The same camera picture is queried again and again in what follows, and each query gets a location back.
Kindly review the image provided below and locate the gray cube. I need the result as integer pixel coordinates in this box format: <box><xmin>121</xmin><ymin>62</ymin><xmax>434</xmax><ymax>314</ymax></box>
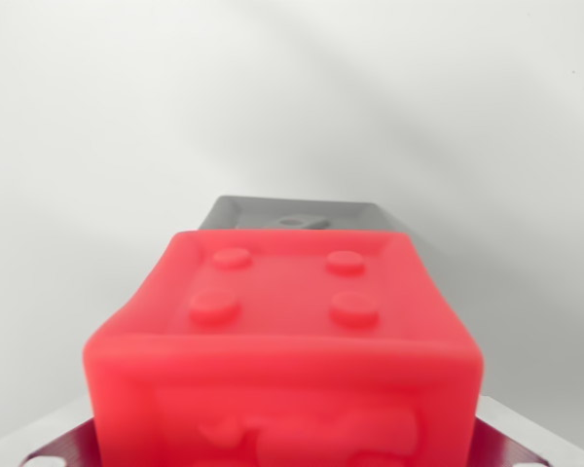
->
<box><xmin>198</xmin><ymin>195</ymin><xmax>406</xmax><ymax>235</ymax></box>

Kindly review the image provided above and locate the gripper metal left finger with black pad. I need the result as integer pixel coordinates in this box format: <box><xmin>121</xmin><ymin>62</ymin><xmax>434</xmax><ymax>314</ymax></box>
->
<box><xmin>0</xmin><ymin>394</ymin><xmax>98</xmax><ymax>467</ymax></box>

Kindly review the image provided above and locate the red cube with raised dots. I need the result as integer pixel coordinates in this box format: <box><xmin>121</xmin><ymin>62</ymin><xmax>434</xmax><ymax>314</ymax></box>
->
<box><xmin>82</xmin><ymin>230</ymin><xmax>484</xmax><ymax>467</ymax></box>

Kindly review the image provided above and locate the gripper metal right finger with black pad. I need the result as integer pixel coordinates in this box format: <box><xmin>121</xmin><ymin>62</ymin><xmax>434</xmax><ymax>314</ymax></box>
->
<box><xmin>472</xmin><ymin>394</ymin><xmax>584</xmax><ymax>467</ymax></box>

